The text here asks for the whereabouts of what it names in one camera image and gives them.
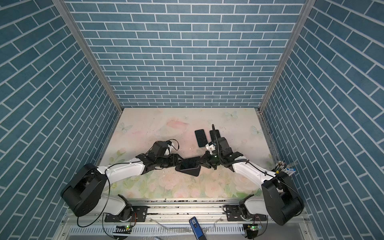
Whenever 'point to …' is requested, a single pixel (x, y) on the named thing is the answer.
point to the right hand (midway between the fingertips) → (195, 160)
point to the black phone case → (194, 171)
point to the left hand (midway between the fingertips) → (181, 161)
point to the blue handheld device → (196, 229)
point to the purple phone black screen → (190, 163)
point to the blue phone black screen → (201, 138)
